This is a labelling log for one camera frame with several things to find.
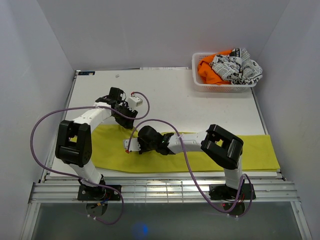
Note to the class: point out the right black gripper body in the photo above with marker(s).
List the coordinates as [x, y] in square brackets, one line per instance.
[145, 147]

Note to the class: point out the orange garment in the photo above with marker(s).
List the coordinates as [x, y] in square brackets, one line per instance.
[206, 72]

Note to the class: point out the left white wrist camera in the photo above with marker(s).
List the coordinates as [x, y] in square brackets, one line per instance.
[134, 102]

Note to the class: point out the yellow-green trousers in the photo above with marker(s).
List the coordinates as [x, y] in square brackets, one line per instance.
[108, 153]

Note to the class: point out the aluminium rail frame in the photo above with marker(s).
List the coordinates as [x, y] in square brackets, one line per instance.
[175, 187]

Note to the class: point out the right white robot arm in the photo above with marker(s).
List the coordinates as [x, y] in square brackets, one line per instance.
[220, 145]

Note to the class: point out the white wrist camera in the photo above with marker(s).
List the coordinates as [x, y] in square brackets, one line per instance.
[134, 102]
[131, 145]

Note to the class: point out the newspaper print garment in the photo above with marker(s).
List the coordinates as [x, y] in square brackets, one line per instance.
[237, 67]

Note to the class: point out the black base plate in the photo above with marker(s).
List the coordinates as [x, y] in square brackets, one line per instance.
[112, 193]
[217, 192]

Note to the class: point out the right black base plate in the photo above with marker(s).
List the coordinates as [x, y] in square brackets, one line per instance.
[217, 192]

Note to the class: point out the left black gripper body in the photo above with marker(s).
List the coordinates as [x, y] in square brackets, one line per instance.
[126, 111]

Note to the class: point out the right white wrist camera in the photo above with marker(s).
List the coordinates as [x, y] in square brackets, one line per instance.
[131, 145]

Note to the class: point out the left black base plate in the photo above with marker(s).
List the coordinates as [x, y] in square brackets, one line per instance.
[112, 193]

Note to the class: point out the white plastic basket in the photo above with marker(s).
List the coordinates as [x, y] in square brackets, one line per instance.
[200, 86]

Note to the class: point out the blue label sticker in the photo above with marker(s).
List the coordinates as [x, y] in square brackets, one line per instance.
[86, 73]

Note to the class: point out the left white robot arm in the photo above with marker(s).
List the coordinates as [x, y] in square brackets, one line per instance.
[74, 140]

